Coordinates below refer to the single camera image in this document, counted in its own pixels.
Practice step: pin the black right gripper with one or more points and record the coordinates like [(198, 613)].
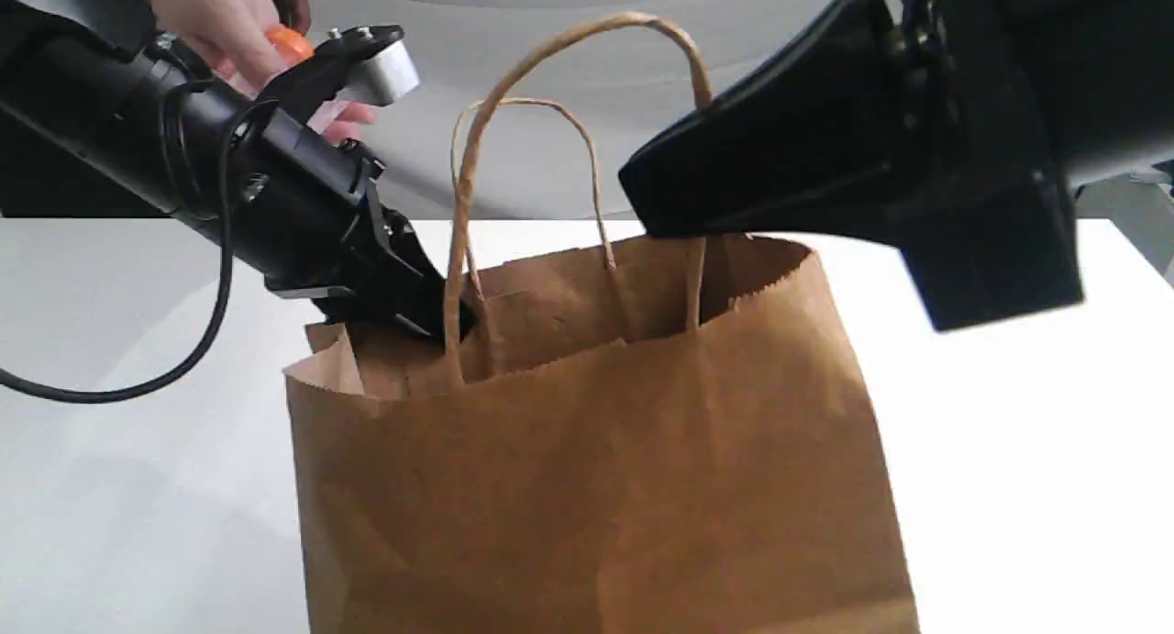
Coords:
[(1026, 101)]

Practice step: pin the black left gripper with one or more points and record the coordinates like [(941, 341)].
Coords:
[(307, 217)]

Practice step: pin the clear tube orange cap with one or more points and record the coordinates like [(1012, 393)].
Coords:
[(292, 46)]

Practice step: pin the brown paper bag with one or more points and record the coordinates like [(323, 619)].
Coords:
[(649, 436)]

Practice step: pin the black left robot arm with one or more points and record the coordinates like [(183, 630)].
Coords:
[(96, 79)]

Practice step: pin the person's right hand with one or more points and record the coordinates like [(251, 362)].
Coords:
[(233, 36)]

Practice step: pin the white draped backdrop cloth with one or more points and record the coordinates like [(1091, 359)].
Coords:
[(624, 86)]

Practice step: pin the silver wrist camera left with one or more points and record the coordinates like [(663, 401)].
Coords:
[(369, 64)]

